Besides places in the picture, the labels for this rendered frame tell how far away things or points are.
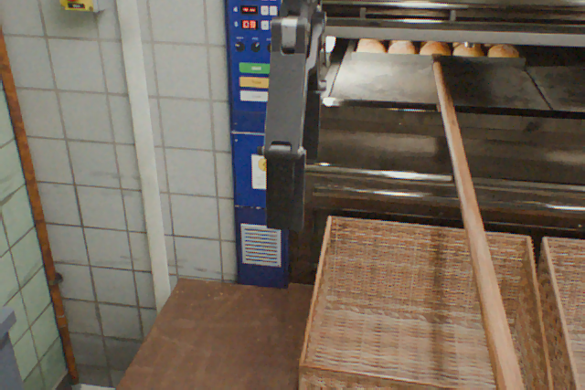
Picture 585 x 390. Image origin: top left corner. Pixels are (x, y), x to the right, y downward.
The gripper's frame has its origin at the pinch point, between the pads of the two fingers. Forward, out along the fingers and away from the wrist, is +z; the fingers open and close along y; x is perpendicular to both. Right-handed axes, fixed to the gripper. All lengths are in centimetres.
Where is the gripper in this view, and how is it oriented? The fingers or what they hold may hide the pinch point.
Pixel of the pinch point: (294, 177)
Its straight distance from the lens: 52.9
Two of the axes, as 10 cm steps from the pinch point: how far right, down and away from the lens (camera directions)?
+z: -0.2, 8.9, 4.6
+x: 9.9, 0.8, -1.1
